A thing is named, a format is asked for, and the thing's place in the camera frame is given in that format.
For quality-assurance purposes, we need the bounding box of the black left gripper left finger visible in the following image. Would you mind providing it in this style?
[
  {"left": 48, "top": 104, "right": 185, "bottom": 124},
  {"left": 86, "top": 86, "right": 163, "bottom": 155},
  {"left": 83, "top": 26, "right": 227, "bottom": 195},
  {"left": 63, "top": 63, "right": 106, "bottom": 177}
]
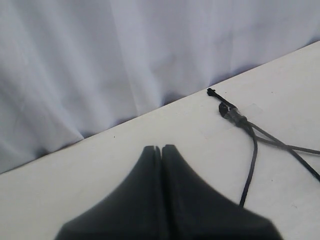
[{"left": 56, "top": 146, "right": 165, "bottom": 240}]

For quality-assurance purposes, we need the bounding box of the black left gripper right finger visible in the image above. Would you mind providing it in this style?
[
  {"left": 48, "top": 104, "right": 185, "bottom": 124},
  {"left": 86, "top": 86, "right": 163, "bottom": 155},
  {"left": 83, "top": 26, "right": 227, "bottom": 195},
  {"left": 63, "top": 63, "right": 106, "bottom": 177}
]
[{"left": 161, "top": 144, "right": 280, "bottom": 240}]

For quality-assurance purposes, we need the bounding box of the clear adhesive tape strip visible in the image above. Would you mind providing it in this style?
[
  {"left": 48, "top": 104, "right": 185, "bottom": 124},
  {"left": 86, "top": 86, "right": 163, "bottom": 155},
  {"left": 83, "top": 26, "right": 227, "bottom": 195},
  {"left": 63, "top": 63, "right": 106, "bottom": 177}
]
[{"left": 224, "top": 104, "right": 263, "bottom": 127}]

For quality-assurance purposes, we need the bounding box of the white fabric backdrop curtain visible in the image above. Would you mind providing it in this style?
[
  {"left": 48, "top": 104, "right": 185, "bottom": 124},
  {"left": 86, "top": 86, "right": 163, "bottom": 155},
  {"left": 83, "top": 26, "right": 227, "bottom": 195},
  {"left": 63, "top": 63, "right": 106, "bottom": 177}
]
[{"left": 0, "top": 0, "right": 320, "bottom": 173}]

